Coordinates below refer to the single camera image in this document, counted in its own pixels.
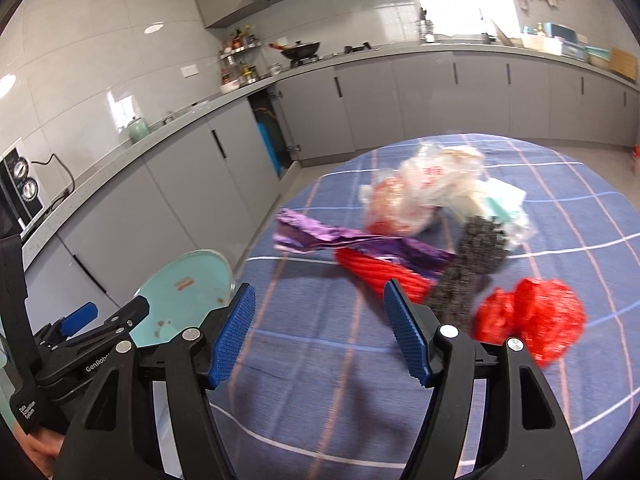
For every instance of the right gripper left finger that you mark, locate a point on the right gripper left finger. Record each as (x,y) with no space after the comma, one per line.
(140,393)

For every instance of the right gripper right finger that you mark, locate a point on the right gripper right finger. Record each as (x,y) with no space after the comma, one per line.
(523,432)

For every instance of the red plastic bag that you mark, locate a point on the red plastic bag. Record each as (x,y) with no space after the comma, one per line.
(545,315)

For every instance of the black foam fruit net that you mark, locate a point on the black foam fruit net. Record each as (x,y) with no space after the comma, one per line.
(480,252)

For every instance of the grey kitchen cabinets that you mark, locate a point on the grey kitchen cabinets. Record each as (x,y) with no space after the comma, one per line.
(205,180)

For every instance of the person's left hand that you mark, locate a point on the person's left hand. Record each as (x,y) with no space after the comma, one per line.
(42,446)

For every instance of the teal enamel basin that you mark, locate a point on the teal enamel basin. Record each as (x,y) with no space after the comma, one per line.
(181,294)

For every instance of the black appliance with gauges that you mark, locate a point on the black appliance with gauges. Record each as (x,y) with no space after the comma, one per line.
(23,200)

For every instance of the red foam fruit net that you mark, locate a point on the red foam fruit net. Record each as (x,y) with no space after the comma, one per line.
(375,273)

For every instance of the white green tissue pack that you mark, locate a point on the white green tissue pack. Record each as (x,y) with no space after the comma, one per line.
(494,199)

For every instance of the green ceramic teapot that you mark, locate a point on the green ceramic teapot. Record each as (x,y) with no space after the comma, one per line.
(137,129)

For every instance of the clear crumpled plastic bag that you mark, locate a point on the clear crumpled plastic bag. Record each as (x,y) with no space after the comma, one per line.
(403,200)

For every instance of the purple foil wrapper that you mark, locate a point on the purple foil wrapper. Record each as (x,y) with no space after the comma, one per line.
(302,235)

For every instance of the corner spice rack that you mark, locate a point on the corner spice rack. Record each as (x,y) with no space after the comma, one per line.
(238,59)

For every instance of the wooden cutting board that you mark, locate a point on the wooden cutting board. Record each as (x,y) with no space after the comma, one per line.
(624,64)

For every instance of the black wok on stove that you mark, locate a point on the black wok on stove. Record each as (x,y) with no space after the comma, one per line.
(298,52)

